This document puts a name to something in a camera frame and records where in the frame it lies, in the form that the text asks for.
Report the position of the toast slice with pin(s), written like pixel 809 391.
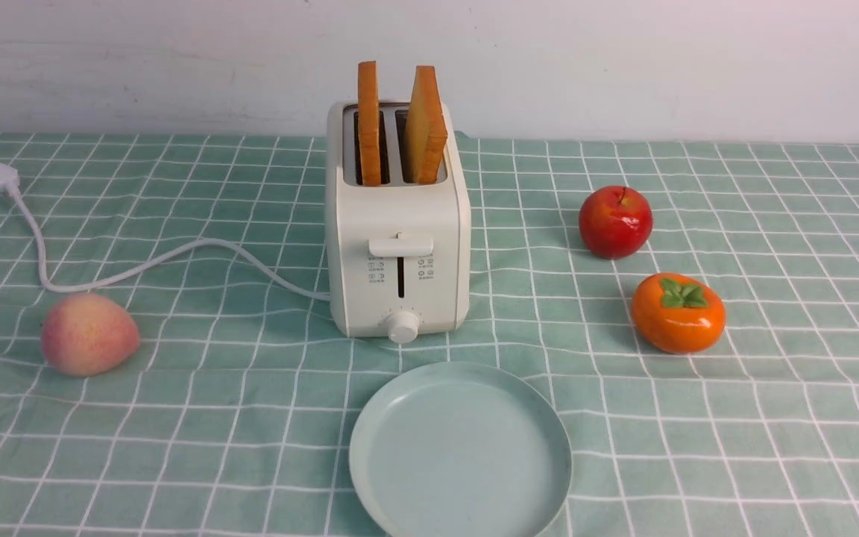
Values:
pixel 425 134
pixel 368 124

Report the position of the white two-slot toaster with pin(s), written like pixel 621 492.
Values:
pixel 399 253

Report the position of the light green round plate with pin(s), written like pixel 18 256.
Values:
pixel 460 449

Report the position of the red apple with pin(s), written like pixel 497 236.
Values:
pixel 615 221

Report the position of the orange persimmon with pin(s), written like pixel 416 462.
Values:
pixel 677 314

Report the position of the pink peach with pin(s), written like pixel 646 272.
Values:
pixel 88 334

